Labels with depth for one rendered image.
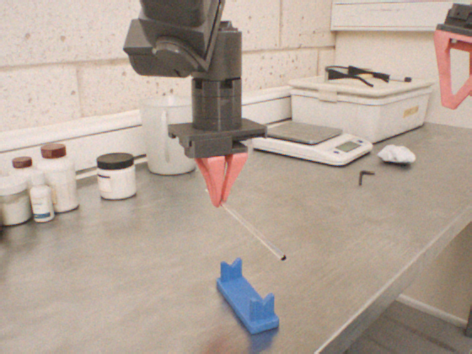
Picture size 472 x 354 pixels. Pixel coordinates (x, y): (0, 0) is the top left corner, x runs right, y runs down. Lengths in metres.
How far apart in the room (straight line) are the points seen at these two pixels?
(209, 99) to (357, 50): 1.21
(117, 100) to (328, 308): 0.69
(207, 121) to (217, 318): 0.21
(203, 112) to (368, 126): 0.77
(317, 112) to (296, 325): 0.87
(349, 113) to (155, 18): 0.88
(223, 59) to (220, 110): 0.05
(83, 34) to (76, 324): 0.63
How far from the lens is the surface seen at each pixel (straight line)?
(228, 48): 0.47
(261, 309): 0.47
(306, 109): 1.29
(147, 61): 0.51
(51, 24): 0.94
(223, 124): 0.47
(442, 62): 0.50
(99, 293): 0.55
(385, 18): 1.54
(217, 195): 0.51
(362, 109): 1.19
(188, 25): 0.39
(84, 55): 0.97
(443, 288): 1.73
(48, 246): 0.68
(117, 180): 0.80
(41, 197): 0.75
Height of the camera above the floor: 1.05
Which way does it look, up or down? 20 degrees down
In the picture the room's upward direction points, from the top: straight up
